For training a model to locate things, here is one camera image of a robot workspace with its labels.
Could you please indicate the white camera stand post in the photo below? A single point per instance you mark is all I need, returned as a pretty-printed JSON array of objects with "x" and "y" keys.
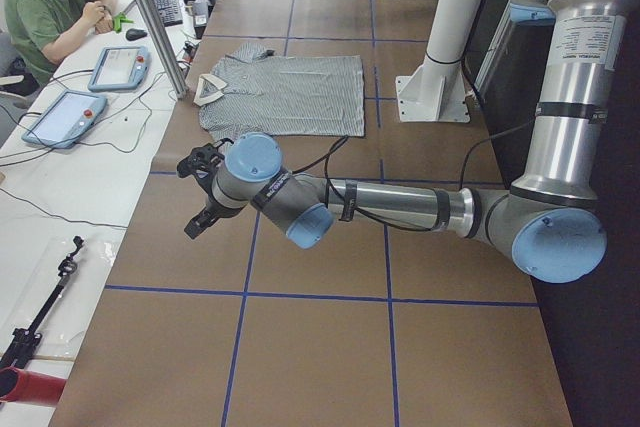
[{"x": 435, "y": 92}]

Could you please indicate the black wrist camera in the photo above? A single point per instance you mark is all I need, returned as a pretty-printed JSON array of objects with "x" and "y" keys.
[{"x": 202, "y": 163}]

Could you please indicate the near blue teach pendant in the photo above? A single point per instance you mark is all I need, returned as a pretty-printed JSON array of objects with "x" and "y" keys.
[{"x": 66, "y": 120}]

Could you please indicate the black keyboard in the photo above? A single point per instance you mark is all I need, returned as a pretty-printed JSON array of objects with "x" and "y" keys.
[{"x": 170, "y": 12}]

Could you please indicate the green plastic tool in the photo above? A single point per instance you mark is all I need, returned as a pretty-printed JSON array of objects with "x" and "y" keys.
[{"x": 119, "y": 21}]

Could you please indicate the person in green shirt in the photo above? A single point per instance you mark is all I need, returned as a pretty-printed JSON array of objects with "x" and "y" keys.
[{"x": 46, "y": 32}]

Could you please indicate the far blue teach pendant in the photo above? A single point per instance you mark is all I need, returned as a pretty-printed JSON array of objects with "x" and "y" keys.
[{"x": 120, "y": 69}]

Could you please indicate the black tripod stick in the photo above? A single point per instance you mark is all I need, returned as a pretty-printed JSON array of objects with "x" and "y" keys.
[{"x": 25, "y": 340}]

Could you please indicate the aluminium frame profile post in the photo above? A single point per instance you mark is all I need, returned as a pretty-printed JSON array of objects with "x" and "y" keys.
[{"x": 163, "y": 46}]

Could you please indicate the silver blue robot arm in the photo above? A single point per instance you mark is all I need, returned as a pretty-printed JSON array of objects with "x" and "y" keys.
[{"x": 544, "y": 222}]

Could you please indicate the red cylinder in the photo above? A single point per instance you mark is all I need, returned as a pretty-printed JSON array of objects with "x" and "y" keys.
[{"x": 23, "y": 386}]

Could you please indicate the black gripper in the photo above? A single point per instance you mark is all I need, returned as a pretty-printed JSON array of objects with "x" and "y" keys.
[{"x": 208, "y": 207}]

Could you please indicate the black computer mouse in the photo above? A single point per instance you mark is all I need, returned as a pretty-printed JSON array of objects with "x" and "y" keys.
[{"x": 134, "y": 34}]

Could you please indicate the striped polo shirt white collar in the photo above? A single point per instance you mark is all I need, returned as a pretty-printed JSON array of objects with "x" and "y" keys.
[{"x": 284, "y": 96}]

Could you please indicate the blue teach pendant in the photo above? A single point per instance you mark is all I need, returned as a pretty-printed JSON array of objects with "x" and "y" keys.
[
  {"x": 66, "y": 120},
  {"x": 120, "y": 69}
]

